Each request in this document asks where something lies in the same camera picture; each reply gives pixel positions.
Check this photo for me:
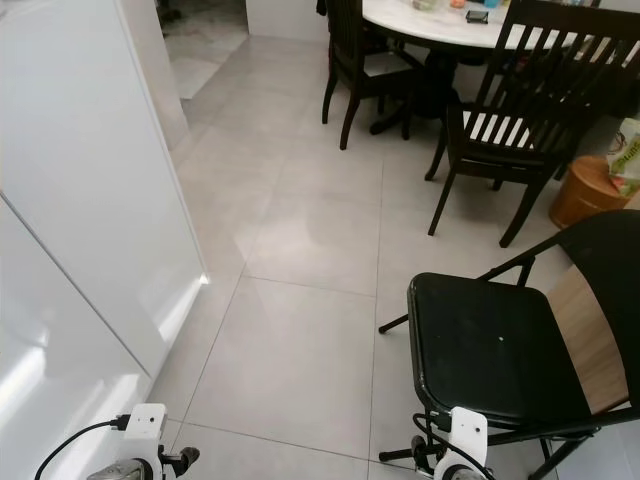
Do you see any white glossy cabinet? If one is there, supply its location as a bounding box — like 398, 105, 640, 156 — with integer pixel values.
0, 0, 211, 480

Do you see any black folding chair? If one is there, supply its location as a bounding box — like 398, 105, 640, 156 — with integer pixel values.
378, 208, 640, 480

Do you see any dark wooden slatted dining chair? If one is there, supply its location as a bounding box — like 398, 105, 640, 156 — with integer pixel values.
425, 0, 640, 249
318, 0, 437, 151

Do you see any orange round stool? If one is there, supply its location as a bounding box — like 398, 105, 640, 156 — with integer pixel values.
548, 155, 640, 230

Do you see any white round dining table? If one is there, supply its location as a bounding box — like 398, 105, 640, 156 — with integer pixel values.
360, 0, 640, 136

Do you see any green printed bag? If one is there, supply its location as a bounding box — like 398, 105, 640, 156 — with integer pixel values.
605, 117, 640, 199

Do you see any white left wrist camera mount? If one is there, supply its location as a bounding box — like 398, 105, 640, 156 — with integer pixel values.
124, 403, 168, 466

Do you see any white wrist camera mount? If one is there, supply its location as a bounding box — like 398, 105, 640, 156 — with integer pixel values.
124, 403, 168, 466
446, 406, 489, 480

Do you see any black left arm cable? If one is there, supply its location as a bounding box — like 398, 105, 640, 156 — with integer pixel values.
35, 417, 130, 480

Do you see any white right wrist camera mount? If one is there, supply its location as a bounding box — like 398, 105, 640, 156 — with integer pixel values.
446, 406, 489, 480

